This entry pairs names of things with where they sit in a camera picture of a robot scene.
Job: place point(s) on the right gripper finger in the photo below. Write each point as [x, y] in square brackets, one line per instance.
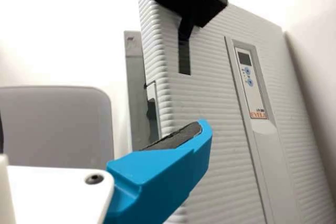
[162, 176]

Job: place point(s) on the incubator door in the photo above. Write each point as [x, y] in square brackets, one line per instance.
[210, 90]

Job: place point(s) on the white box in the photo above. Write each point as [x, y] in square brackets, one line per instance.
[52, 124]

